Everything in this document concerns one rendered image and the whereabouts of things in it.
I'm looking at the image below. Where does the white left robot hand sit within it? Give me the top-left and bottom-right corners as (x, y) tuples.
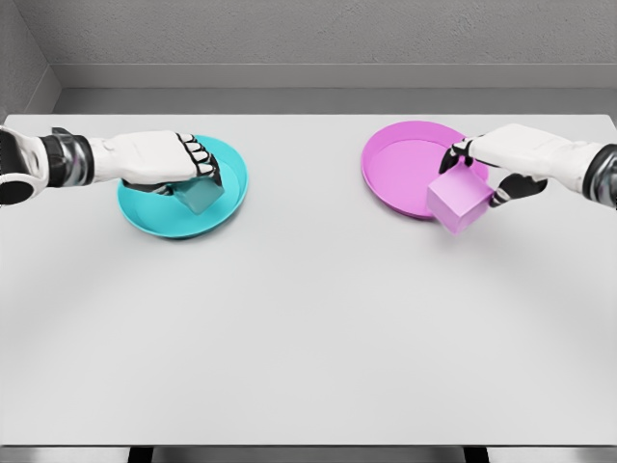
(109, 130), (224, 198)

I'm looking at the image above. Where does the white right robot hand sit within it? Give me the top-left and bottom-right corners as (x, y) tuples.
(439, 123), (565, 209)

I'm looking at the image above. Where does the cyan block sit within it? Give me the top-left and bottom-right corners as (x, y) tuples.
(173, 177), (226, 216)

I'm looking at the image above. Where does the pink block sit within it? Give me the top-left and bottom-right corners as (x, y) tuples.
(426, 164), (496, 236)

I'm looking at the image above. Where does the cyan plate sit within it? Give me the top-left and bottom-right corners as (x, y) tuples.
(117, 134), (250, 240)

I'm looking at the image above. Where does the pink plate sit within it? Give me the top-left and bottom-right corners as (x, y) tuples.
(360, 120), (490, 222)

